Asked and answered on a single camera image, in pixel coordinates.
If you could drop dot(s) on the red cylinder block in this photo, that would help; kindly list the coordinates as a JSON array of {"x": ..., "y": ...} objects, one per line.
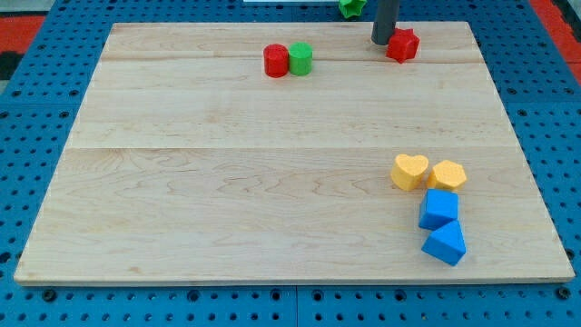
[{"x": 276, "y": 60}]

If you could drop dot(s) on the blue triangle block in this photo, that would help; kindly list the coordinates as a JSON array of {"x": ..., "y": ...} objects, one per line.
[{"x": 446, "y": 243}]

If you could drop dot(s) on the wooden board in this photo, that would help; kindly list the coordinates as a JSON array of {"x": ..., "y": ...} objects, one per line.
[{"x": 187, "y": 165}]

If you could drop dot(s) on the green star block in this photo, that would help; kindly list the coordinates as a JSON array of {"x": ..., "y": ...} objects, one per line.
[{"x": 351, "y": 8}]

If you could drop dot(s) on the green cylinder block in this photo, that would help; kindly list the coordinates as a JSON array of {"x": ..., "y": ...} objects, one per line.
[{"x": 300, "y": 58}]

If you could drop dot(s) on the red star block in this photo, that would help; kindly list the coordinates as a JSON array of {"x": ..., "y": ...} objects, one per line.
[{"x": 403, "y": 45}]

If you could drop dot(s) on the yellow heart block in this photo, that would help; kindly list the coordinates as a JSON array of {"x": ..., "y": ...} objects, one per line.
[{"x": 408, "y": 170}]

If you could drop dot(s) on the yellow hexagon block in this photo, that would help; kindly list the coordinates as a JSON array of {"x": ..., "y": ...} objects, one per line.
[{"x": 447, "y": 175}]

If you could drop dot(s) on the blue cube block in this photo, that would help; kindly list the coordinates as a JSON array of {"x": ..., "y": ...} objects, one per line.
[{"x": 438, "y": 207}]

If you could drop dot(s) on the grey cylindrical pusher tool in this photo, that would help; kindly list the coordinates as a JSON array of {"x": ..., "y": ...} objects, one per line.
[{"x": 386, "y": 17}]

